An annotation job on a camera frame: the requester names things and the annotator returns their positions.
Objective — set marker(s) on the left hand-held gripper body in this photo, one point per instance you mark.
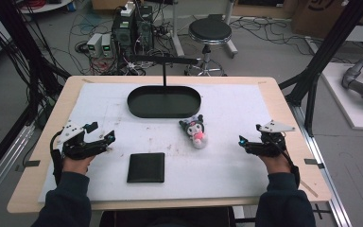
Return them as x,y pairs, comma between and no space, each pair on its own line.
75,147

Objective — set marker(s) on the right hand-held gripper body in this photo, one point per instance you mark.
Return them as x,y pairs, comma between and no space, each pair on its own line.
269,145

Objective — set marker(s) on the person's left hand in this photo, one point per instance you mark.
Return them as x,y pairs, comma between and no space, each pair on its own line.
75,164

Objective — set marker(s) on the person's right hand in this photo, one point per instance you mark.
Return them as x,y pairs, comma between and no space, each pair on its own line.
275,164

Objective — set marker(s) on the black tape strip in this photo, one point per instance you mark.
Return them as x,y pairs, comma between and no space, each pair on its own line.
312,162
32,163

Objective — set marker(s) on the black square coaster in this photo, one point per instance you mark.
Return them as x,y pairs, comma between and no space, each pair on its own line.
146,167

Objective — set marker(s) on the black and pink plush doll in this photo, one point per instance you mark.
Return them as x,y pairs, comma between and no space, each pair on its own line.
197,132

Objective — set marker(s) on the white table mat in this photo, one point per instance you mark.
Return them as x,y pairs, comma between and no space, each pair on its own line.
201,173

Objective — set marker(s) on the black oval tray stand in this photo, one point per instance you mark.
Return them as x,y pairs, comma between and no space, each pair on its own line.
164,104

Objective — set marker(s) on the grey bench power supply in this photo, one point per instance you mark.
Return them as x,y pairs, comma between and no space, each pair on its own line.
107,44
94,44

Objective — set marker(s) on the white platform board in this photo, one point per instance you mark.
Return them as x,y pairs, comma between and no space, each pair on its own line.
346,101

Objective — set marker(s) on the white desk leg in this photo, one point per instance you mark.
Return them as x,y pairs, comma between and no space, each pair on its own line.
230,38
176,31

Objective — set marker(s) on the black computer tower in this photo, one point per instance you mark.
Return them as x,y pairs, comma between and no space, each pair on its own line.
145,31
123,34

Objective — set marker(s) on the black round stool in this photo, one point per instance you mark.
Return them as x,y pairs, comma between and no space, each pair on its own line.
210,30

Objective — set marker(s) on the white power strip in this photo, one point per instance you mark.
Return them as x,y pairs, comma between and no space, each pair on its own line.
127,9

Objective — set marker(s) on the brown cardboard box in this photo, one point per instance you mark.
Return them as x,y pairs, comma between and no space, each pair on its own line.
315,15

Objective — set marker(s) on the round white table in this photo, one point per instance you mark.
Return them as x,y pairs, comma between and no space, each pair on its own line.
44,6

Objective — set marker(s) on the aluminium rail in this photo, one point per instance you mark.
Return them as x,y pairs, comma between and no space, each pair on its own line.
327,176
6,164

